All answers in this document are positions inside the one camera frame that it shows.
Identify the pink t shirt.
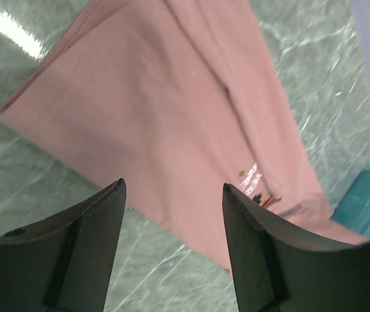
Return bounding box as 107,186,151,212
0,0,364,268

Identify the teal transparent plastic bin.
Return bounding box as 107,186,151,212
331,170,370,239

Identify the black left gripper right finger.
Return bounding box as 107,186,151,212
222,184,370,311

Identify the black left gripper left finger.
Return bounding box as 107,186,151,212
0,179,126,311

